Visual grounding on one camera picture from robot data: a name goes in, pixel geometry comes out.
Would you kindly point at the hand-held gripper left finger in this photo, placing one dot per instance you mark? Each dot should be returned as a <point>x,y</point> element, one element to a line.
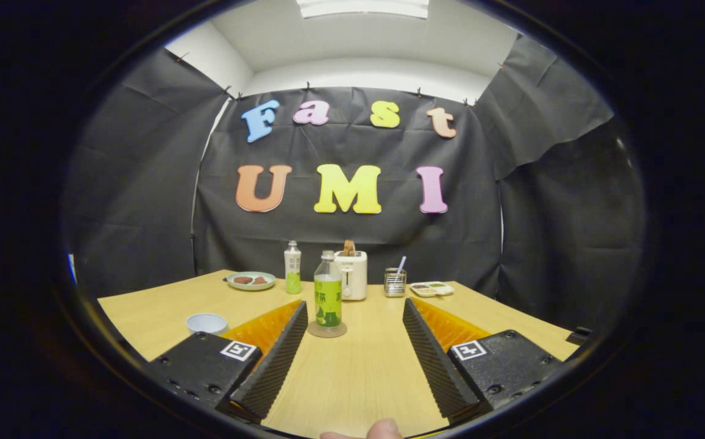
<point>273,366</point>

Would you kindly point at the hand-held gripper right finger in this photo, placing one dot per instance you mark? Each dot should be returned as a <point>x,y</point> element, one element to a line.
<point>437,366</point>

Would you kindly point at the round brown coaster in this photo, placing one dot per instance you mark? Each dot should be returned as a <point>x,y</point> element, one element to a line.
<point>339,332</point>

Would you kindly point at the white cup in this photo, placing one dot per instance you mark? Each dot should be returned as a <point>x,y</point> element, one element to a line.
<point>206,326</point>

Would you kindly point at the green label juice bottle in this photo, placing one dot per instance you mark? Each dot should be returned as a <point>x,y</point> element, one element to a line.
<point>328,299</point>

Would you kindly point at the small capped green drink bottle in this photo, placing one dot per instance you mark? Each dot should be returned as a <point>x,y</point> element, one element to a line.
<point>292,271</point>

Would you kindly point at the wooden table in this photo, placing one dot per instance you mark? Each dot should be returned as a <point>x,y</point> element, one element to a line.
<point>364,366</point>

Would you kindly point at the white divided tray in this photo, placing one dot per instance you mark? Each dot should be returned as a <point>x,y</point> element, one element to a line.
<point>431,289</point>

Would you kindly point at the pale green plate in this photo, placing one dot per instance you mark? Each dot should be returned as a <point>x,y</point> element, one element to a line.
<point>248,287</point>

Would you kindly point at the striped straw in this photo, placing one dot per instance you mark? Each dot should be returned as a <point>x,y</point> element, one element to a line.
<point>401,265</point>

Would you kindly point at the white toaster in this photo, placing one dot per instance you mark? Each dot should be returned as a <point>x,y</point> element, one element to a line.
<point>356,277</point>

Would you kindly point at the brown toast slice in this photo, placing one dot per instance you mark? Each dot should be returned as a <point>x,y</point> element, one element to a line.
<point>350,247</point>

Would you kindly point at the small black box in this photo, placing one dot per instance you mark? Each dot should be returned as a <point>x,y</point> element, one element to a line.
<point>579,336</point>

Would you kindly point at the ceiling light panel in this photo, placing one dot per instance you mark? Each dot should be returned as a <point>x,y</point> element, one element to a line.
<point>361,7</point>

